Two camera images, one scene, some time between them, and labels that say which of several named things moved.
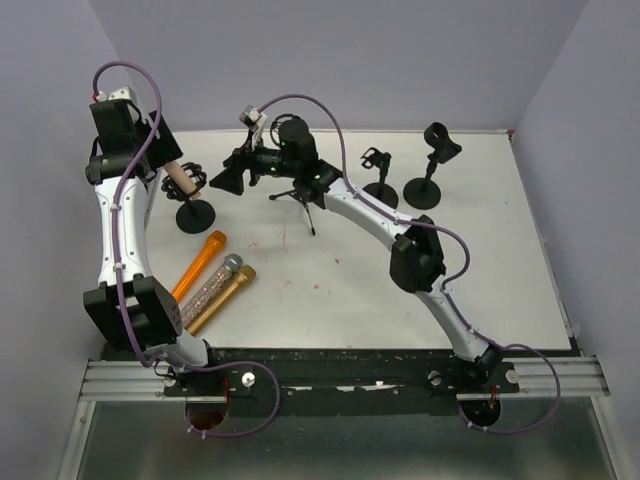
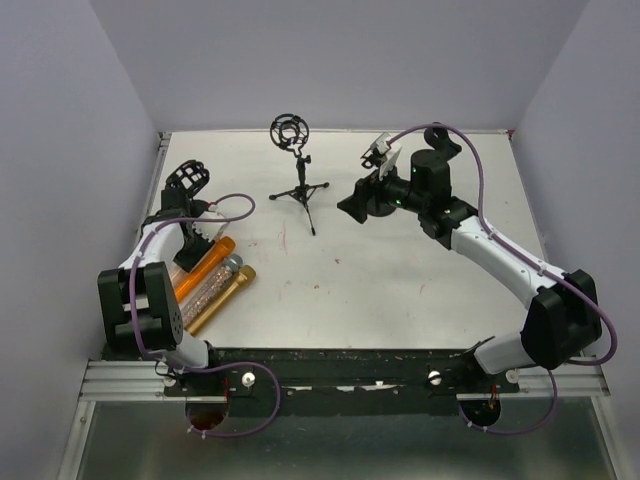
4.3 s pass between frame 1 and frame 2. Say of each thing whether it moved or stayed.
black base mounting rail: stayed
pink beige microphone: moved
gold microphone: stayed
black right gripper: moved
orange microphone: moved
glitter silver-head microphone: stayed
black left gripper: moved
